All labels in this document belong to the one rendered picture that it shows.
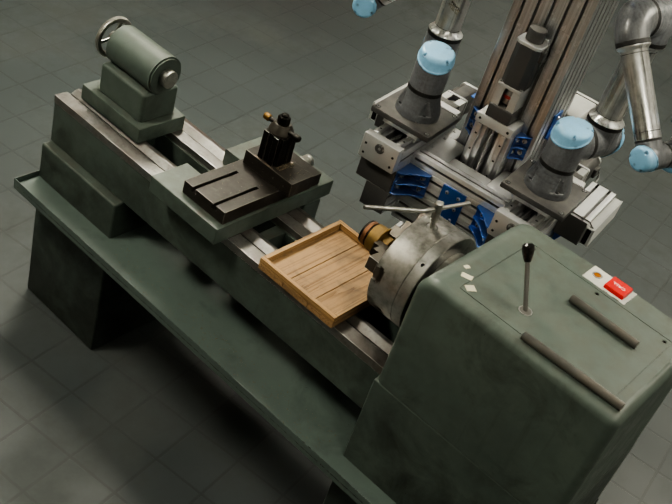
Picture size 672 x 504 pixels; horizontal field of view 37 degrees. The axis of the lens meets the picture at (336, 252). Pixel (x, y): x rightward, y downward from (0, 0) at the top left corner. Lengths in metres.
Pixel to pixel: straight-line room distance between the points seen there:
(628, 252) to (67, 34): 3.17
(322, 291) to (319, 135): 2.47
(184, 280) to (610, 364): 1.48
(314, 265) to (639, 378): 1.03
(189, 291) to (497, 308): 1.20
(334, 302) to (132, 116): 0.96
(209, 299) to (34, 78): 2.26
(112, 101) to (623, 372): 1.87
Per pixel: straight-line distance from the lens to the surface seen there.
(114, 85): 3.43
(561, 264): 2.76
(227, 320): 3.27
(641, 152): 2.94
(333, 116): 5.53
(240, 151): 3.33
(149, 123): 3.38
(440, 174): 3.32
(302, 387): 3.13
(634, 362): 2.57
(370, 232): 2.83
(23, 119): 4.97
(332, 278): 2.99
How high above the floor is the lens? 2.74
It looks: 37 degrees down
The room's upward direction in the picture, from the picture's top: 19 degrees clockwise
